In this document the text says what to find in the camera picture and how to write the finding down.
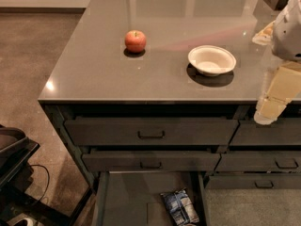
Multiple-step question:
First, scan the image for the grey counter cabinet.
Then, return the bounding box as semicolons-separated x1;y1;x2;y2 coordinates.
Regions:
39;0;300;226

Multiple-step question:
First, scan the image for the open bottom left drawer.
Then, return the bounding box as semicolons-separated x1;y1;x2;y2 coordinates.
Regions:
91;171;211;226

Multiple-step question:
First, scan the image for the top left drawer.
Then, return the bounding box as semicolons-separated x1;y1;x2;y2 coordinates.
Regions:
64;118;238;146

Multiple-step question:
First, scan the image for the blue chip bag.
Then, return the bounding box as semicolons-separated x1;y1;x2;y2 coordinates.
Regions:
161;189;199;226

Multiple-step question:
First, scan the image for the white paper bowl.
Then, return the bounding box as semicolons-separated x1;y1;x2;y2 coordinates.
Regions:
188;45;236;76

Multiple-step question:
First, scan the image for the middle right drawer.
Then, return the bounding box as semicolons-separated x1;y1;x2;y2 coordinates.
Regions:
215;151;301;172

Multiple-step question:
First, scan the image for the middle left drawer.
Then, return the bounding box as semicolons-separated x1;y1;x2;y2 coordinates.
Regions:
82;151;220;172

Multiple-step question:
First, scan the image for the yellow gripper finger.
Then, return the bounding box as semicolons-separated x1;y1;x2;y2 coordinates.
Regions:
252;22;274;45
254;61;301;125

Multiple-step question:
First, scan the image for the bottom right drawer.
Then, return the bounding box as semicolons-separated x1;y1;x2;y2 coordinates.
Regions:
205;173;301;189

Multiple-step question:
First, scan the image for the black cable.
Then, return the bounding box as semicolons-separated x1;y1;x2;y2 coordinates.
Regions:
27;164;51;205

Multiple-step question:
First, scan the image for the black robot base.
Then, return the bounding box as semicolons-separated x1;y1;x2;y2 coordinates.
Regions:
0;125;92;226

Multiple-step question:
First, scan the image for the red apple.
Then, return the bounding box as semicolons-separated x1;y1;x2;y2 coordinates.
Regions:
124;30;147;53

